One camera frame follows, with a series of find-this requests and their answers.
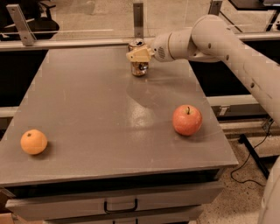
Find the black cable on floor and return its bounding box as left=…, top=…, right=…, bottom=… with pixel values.
left=230, top=119, right=275, bottom=187

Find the lower grey drawer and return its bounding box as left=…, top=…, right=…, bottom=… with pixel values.
left=45, top=206, right=203, bottom=224

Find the middle metal rail bracket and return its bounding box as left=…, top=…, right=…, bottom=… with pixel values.
left=133, top=3, right=144, bottom=38

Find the black office chair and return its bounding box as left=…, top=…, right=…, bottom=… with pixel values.
left=0, top=0, right=60, bottom=40

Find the horizontal metal rail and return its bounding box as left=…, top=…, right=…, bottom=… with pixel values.
left=0, top=31, right=280, bottom=52

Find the red apple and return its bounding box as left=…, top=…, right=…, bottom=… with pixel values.
left=172, top=105, right=202, bottom=136

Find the grey drawer with black handle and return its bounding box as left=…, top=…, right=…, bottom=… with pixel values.
left=6, top=181, right=223, bottom=221

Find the right metal rail bracket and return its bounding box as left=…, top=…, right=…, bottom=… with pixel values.
left=208, top=0, right=223, bottom=16

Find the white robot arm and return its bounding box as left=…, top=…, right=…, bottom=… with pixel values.
left=126, top=15, right=280, bottom=125

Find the left metal rail bracket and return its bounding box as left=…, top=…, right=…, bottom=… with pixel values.
left=6, top=4, right=37, bottom=46

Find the black stand leg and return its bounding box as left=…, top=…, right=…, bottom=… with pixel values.
left=238, top=134, right=270, bottom=179

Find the orange fruit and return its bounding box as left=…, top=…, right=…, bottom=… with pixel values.
left=20, top=129, right=47, bottom=155

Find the orange soda can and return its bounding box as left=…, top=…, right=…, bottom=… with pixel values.
left=128, top=38, right=149, bottom=77

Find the metal rail bracket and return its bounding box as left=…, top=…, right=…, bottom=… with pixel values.
left=6, top=4, right=37, bottom=46
left=208, top=0, right=223, bottom=16
left=133, top=3, right=144, bottom=38

